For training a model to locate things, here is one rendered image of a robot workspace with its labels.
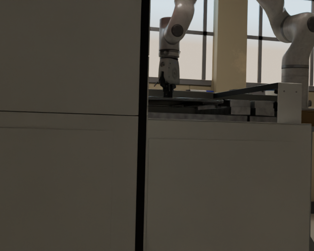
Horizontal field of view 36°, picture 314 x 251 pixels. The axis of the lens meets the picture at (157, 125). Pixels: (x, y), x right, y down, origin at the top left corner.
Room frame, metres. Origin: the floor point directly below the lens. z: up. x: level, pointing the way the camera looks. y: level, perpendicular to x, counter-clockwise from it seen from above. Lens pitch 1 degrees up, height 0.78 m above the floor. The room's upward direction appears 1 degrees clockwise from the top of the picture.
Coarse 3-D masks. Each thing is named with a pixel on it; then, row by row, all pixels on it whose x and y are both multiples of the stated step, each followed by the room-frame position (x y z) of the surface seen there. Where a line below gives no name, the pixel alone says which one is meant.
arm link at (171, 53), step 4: (160, 52) 1.92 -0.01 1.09; (164, 52) 1.90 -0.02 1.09; (168, 52) 1.90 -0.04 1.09; (172, 52) 1.90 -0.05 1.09; (176, 52) 1.91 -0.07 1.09; (160, 56) 1.93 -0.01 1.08; (164, 56) 1.92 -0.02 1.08; (168, 56) 1.91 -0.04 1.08; (172, 56) 1.92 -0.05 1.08; (176, 56) 1.92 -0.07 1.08
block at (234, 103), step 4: (232, 100) 1.81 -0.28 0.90; (236, 100) 1.81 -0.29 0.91; (240, 100) 1.82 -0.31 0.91; (244, 100) 1.82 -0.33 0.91; (248, 100) 1.83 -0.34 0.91; (232, 104) 1.81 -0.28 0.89; (236, 104) 1.81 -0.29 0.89; (240, 104) 1.82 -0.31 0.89; (244, 104) 1.82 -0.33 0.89; (248, 104) 1.83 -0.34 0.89
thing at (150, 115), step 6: (150, 114) 1.74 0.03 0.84; (156, 114) 1.75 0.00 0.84; (162, 114) 1.76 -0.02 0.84; (168, 114) 1.76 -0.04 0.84; (174, 114) 1.77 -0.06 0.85; (180, 114) 1.78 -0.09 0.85; (186, 114) 1.78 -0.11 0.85; (192, 114) 1.79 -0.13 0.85; (198, 114) 1.80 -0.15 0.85; (204, 114) 1.81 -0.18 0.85; (210, 120) 1.81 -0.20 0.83; (216, 120) 1.82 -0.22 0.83; (222, 120) 1.83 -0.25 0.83; (228, 120) 1.83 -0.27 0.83; (234, 120) 1.84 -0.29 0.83; (240, 120) 1.85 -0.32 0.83; (246, 120) 1.85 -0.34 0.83
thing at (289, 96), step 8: (280, 88) 1.66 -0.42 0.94; (288, 88) 1.67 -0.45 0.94; (296, 88) 1.68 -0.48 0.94; (280, 96) 1.66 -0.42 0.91; (288, 96) 1.67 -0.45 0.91; (296, 96) 1.68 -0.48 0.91; (280, 104) 1.66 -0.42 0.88; (288, 104) 1.67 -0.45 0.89; (296, 104) 1.68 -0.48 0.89; (280, 112) 1.66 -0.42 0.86; (288, 112) 1.67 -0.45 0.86; (296, 112) 1.68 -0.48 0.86; (280, 120) 1.66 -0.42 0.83; (288, 120) 1.67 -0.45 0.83; (296, 120) 1.68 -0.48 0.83
